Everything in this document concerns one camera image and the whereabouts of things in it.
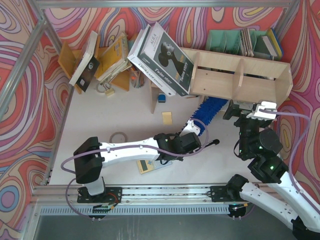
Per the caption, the light wooden bookshelf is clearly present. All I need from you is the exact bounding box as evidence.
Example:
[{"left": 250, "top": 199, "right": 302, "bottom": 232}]
[{"left": 149, "top": 47, "right": 293, "bottom": 113}]

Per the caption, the yellow sticky note pad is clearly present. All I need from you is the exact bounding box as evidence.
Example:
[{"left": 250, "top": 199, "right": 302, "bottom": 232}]
[{"left": 161, "top": 111, "right": 173, "bottom": 125}]

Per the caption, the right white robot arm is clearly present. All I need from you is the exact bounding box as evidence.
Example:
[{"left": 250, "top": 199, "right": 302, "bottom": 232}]
[{"left": 223, "top": 101, "right": 320, "bottom": 240}]

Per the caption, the yellow blue calculator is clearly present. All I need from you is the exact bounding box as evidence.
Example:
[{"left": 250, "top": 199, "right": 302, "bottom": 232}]
[{"left": 137, "top": 160, "right": 173, "bottom": 174}]

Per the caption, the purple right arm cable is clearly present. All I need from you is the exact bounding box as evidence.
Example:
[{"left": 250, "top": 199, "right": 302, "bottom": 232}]
[{"left": 259, "top": 108, "right": 316, "bottom": 213}]

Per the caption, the blue pencil sharpener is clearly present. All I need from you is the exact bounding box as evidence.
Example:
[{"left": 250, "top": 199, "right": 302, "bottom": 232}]
[{"left": 157, "top": 94, "right": 166, "bottom": 103}]

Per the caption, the clear tape roll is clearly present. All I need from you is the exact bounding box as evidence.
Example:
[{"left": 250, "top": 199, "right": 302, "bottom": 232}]
[{"left": 109, "top": 131, "right": 128, "bottom": 143}]

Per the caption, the pencil cup with pencils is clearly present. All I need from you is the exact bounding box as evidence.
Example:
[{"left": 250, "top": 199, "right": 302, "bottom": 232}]
[{"left": 130, "top": 70, "right": 145, "bottom": 89}]

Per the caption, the yellow worn book stack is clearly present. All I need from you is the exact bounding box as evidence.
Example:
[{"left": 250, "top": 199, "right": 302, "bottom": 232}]
[{"left": 96, "top": 32, "right": 132, "bottom": 84}]

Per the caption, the blue grey book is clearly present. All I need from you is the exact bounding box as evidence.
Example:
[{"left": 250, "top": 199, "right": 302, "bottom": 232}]
[{"left": 261, "top": 28, "right": 284, "bottom": 61}]

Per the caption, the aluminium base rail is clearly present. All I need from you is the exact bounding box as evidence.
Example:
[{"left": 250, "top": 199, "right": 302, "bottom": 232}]
[{"left": 32, "top": 184, "right": 224, "bottom": 203}]

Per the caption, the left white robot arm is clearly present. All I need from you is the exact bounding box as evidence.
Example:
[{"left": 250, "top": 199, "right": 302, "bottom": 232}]
[{"left": 73, "top": 119, "right": 202, "bottom": 197}]

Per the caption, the blue microfiber duster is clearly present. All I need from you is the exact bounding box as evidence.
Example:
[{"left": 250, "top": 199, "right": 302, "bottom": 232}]
[{"left": 191, "top": 97, "right": 228, "bottom": 127}]

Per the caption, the white Cioklade book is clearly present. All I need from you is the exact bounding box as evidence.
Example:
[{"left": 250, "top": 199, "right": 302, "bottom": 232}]
[{"left": 127, "top": 24, "right": 176, "bottom": 97}]

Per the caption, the black white Twins story book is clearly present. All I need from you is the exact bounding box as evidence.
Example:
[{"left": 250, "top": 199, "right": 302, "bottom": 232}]
[{"left": 137, "top": 22, "right": 194, "bottom": 97}]

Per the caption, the green plastic desk organizer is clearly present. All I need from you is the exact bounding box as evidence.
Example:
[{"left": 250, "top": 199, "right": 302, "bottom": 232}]
[{"left": 205, "top": 28, "right": 279, "bottom": 61}]

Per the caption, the black white paperback book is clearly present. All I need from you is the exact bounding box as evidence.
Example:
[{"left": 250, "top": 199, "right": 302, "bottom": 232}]
[{"left": 69, "top": 31, "right": 100, "bottom": 92}]

